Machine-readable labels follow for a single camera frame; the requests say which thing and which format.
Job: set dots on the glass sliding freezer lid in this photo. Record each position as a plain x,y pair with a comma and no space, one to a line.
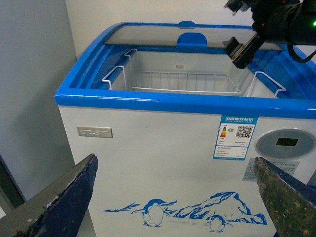
178,35

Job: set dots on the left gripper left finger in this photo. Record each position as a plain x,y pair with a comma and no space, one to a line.
59,209

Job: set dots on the silver instruction sticker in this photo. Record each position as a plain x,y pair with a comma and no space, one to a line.
261,170

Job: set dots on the blue energy label sticker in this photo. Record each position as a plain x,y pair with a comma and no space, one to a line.
234,137

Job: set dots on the white wire freezer basket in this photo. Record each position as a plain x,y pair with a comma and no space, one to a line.
189,73

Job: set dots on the white blue chest freezer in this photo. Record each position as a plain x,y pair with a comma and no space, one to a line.
157,177

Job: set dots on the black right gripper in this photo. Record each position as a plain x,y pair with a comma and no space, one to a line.
275,21

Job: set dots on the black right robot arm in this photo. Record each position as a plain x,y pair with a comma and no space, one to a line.
290,47

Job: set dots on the silver brand nameplate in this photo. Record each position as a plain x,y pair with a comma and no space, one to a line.
97,132

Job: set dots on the grey oval control panel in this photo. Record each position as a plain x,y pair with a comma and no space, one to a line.
285,144

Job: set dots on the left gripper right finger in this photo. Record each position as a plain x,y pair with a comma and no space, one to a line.
291,207

